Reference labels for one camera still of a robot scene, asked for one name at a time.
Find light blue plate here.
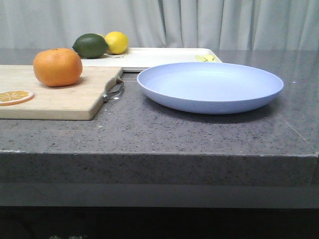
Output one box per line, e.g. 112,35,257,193
137,62,284,115

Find orange fruit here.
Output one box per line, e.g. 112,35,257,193
33,48,83,87

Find white serving tray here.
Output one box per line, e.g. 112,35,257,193
82,48,221,72

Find pale green slices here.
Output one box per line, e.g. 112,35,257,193
195,55,215,62

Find wooden cutting board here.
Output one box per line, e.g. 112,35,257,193
0,65,123,120

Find yellow lemon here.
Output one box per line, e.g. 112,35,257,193
105,31,129,54

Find green lime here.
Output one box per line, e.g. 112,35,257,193
72,33,109,59

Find white curtain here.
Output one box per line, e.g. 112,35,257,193
0,0,319,51

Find orange slice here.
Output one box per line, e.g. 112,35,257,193
0,90,34,107

